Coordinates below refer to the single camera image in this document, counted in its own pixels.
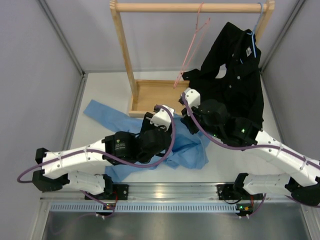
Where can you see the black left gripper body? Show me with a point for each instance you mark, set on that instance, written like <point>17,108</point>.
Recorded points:
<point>146,159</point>

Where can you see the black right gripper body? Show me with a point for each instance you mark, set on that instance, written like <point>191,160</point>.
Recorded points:
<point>213,130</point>

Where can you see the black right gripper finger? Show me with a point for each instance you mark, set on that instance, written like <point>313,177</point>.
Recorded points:
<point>184,112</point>
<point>189,123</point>

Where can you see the light blue shirt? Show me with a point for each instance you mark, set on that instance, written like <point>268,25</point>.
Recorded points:
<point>188,151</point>

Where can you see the pink wire hanger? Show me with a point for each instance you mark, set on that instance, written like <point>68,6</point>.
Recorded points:
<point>198,35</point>

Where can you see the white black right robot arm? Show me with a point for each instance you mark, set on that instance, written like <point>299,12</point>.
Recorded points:
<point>300,180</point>

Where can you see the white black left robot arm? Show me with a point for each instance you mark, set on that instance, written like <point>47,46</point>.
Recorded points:
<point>64,169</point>

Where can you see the black shirt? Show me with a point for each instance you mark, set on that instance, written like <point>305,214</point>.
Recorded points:
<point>230,74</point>

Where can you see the wooden clothes rack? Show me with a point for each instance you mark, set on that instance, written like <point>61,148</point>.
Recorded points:
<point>145,93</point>

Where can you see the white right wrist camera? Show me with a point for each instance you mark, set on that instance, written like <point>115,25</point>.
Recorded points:
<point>192,97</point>

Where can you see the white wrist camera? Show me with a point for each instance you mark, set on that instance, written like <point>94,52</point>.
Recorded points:
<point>162,116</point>
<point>192,97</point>

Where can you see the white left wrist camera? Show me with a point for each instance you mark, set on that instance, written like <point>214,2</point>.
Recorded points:
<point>162,116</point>

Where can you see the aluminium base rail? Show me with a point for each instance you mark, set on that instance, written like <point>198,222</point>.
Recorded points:
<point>160,192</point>

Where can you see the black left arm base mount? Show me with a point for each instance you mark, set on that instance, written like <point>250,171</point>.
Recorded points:
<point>115,192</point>

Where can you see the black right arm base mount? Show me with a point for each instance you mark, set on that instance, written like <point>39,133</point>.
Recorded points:
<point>234,191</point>

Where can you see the blue wire hanger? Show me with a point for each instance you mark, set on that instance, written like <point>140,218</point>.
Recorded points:
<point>256,32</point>

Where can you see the slotted grey cable duct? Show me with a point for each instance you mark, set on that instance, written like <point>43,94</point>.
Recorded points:
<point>147,207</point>

